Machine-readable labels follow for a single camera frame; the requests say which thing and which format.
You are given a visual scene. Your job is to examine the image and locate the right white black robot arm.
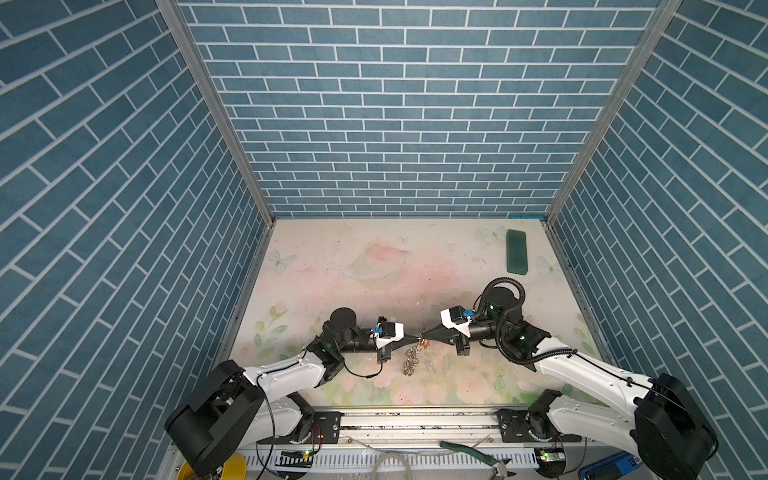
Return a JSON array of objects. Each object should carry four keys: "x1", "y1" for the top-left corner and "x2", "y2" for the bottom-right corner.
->
[{"x1": 421, "y1": 277, "x2": 719, "y2": 479}]

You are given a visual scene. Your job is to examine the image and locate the yellow tape roll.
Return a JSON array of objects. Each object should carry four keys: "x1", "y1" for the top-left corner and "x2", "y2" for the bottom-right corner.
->
[{"x1": 176, "y1": 453, "x2": 247, "y2": 480}]

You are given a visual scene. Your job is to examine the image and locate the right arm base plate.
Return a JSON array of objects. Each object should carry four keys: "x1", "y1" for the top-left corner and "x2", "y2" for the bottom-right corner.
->
[{"x1": 494, "y1": 408, "x2": 583, "y2": 443}]

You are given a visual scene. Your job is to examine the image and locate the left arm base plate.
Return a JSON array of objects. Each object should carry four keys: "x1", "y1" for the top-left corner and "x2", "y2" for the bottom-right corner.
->
[{"x1": 260, "y1": 411, "x2": 343, "y2": 445}]

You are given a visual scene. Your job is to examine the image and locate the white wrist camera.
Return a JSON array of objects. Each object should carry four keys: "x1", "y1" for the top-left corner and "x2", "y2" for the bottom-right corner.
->
[
  {"x1": 371, "y1": 316, "x2": 405, "y2": 350},
  {"x1": 440, "y1": 306, "x2": 475, "y2": 338}
]

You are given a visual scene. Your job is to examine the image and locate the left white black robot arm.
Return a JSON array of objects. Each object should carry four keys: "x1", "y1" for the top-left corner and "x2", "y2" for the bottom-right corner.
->
[{"x1": 164, "y1": 307, "x2": 419, "y2": 478}]

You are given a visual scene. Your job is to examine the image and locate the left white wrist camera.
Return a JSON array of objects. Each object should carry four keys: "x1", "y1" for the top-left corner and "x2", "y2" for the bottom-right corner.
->
[{"x1": 371, "y1": 316, "x2": 405, "y2": 350}]

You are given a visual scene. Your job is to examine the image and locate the blue device box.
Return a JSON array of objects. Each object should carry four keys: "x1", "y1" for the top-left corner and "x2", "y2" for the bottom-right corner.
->
[{"x1": 578, "y1": 453, "x2": 644, "y2": 480}]

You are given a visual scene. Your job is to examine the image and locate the green rectangular block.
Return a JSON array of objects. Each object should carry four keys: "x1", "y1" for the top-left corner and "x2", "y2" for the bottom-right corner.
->
[{"x1": 506, "y1": 229, "x2": 529, "y2": 275}]

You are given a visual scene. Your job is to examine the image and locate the metal key organizer plate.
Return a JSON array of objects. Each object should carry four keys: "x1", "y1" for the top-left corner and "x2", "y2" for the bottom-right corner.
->
[{"x1": 403, "y1": 328, "x2": 426, "y2": 377}]

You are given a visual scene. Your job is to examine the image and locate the clear plastic tube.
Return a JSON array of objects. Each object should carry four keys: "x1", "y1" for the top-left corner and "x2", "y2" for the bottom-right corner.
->
[{"x1": 370, "y1": 452, "x2": 413, "y2": 480}]

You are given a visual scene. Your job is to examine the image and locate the aluminium front rail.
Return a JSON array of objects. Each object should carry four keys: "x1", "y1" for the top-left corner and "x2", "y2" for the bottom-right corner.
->
[{"x1": 233, "y1": 407, "x2": 626, "y2": 479}]

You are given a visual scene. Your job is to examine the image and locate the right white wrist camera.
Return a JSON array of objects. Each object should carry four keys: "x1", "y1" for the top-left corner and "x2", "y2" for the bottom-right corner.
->
[{"x1": 440, "y1": 306, "x2": 475, "y2": 338}]

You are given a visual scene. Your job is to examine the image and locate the green-handled pliers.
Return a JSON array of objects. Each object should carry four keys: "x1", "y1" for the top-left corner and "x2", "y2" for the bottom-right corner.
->
[{"x1": 439, "y1": 441, "x2": 515, "y2": 480}]

